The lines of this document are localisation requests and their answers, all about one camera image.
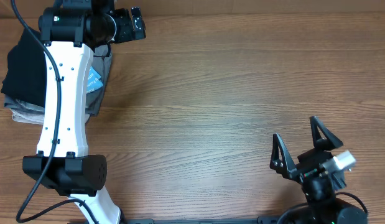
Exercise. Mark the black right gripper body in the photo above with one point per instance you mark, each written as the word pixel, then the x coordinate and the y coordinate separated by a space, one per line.
pixel 316 187

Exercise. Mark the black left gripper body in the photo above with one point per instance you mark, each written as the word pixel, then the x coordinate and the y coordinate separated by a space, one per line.
pixel 124 32

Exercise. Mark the black t-shirt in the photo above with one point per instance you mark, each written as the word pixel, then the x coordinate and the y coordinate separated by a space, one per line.
pixel 26 76

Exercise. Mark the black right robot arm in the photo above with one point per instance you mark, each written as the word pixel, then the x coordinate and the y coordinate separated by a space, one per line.
pixel 326 207

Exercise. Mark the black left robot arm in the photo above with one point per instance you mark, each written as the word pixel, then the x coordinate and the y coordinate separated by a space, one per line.
pixel 68 36

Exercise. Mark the folded grey garment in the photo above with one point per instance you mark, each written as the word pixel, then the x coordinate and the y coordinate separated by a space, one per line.
pixel 101 63

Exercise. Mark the folded light blue garment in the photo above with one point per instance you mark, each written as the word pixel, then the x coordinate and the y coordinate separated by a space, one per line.
pixel 94 81

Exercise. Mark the folded beige garment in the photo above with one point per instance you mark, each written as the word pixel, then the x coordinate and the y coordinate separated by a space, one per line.
pixel 29 117

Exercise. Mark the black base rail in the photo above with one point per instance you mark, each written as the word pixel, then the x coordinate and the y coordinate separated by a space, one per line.
pixel 258 220

